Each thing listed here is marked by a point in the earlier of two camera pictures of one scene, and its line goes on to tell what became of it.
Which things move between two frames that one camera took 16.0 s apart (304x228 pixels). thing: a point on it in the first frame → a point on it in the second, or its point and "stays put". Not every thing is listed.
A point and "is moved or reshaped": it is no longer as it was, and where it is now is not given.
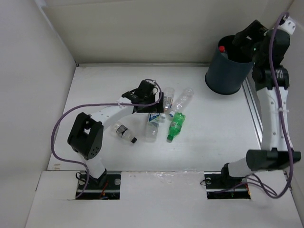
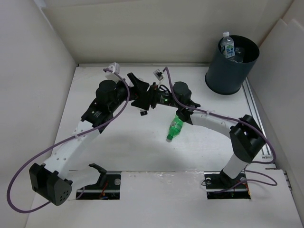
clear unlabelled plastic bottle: (182, 101) is moved or reshaped
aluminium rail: (253, 110) stays put
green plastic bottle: (175, 125) stays put
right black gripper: (257, 31) → (158, 91)
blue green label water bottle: (152, 127) → (227, 45)
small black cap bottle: (121, 131) is moved or reshaped
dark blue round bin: (226, 75) stays put
